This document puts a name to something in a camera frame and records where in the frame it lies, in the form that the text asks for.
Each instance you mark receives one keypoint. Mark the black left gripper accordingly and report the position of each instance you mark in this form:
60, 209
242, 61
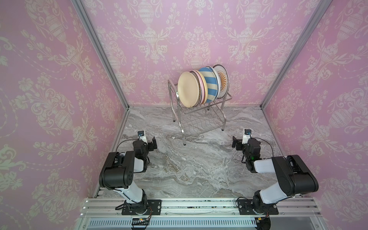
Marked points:
150, 148

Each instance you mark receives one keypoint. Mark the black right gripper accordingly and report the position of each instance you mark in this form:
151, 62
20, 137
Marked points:
238, 143

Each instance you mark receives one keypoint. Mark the pink plate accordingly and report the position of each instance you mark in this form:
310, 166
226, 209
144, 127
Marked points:
202, 89

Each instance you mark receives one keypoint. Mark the yellow plate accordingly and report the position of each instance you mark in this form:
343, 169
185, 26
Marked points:
205, 87

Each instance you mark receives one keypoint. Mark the orange sunburst plate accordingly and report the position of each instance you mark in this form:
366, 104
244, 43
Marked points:
199, 88
224, 80

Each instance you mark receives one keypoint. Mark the cream plate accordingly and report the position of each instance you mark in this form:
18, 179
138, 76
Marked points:
187, 89

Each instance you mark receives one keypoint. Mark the blue white striped plate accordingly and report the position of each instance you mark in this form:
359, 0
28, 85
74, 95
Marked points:
212, 83

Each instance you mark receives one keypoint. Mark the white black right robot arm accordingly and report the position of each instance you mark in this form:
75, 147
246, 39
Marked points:
293, 176

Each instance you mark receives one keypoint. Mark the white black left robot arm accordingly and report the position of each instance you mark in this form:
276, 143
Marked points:
118, 172

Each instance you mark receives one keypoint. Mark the chrome two-tier dish rack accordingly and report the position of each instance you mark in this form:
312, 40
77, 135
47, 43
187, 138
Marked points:
197, 120

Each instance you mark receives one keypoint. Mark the small circuit board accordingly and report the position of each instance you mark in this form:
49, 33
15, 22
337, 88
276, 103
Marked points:
140, 221

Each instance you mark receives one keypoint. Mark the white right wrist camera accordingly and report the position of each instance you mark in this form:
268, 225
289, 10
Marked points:
246, 136

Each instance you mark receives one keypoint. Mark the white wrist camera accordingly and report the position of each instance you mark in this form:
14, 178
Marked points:
142, 136
246, 136

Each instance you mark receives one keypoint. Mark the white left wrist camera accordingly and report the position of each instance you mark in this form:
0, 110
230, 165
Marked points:
142, 136

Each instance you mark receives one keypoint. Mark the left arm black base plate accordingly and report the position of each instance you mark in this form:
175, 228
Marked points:
153, 206

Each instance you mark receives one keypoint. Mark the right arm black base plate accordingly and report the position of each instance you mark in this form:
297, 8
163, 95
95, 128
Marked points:
246, 207

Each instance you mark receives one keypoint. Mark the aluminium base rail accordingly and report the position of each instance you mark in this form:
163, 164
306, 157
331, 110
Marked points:
300, 213

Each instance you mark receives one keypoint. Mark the left aluminium corner post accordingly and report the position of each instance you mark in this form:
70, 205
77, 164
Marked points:
93, 35

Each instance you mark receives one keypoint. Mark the aluminium corner post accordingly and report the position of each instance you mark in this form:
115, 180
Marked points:
312, 23
93, 35

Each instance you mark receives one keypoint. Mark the right aluminium corner post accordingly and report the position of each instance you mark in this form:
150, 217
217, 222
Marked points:
312, 23

